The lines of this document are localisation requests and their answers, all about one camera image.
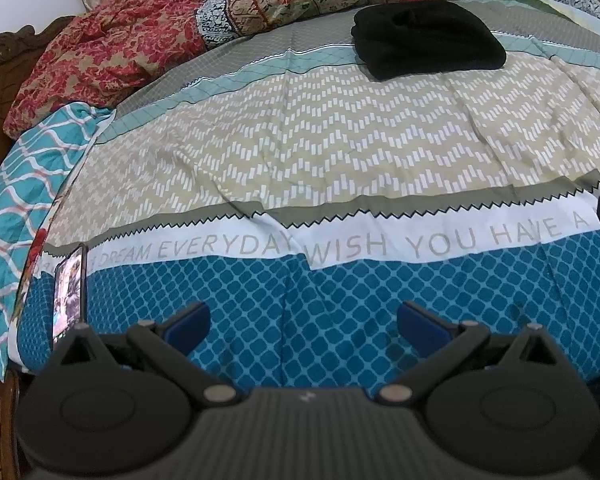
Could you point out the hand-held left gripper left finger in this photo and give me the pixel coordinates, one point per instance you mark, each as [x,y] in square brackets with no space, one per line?
[190,322]

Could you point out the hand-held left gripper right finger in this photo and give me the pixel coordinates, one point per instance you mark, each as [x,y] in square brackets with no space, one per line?
[420,325]

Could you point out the black pants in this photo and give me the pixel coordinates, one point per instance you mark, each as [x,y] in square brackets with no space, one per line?
[425,40]

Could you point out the smartphone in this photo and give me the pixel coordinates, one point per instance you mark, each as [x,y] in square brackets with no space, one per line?
[70,292]

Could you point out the patterned bed sheet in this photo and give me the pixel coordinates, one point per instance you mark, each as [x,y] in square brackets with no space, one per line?
[330,170]

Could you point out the teal patterned pillow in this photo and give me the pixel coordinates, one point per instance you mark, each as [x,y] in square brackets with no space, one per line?
[25,180]

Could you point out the red floral quilt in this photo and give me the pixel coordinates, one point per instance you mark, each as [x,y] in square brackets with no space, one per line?
[130,45]

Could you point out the carved wooden headboard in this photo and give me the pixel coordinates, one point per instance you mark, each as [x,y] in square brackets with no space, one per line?
[5,75]

